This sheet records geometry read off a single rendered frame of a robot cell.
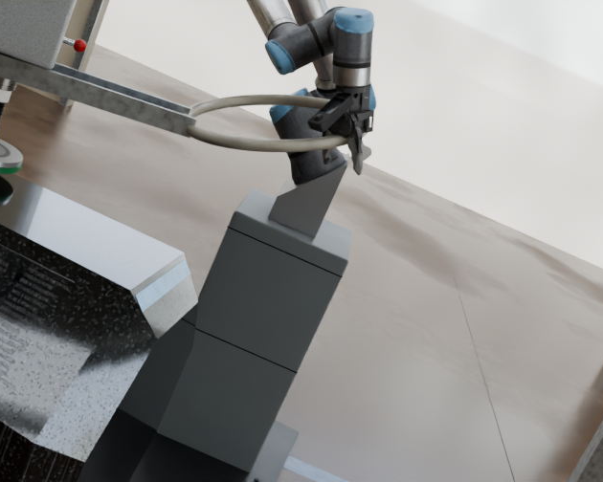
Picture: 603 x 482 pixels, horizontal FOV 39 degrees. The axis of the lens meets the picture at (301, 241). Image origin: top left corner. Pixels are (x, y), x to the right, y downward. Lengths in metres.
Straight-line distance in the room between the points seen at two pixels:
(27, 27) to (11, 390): 0.78
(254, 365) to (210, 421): 0.26
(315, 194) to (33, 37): 1.13
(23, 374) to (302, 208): 1.31
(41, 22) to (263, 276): 1.17
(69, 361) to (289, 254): 1.16
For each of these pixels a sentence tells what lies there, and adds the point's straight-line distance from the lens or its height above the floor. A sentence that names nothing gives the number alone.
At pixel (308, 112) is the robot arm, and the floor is 1.21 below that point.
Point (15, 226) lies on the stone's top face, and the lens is 1.91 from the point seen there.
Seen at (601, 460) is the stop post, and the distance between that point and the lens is 2.74.
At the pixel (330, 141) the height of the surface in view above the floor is 1.27.
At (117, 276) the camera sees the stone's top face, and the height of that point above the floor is 0.87.
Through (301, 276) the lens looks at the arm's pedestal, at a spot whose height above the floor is 0.74.
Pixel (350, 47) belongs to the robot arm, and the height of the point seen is 1.48.
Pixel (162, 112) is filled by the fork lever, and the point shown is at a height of 1.16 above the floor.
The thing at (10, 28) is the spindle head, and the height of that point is 1.23.
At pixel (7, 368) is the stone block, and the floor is 0.69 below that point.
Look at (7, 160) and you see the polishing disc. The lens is 2.13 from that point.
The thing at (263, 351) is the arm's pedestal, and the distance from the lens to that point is 2.85.
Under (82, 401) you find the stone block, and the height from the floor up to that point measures 0.68.
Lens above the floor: 1.56
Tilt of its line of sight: 15 degrees down
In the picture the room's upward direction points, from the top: 24 degrees clockwise
